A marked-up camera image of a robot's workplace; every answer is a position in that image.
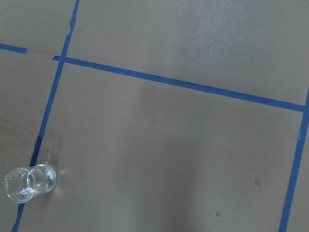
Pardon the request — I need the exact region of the clear glass measuring cup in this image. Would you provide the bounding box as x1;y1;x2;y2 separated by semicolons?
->
4;164;57;203

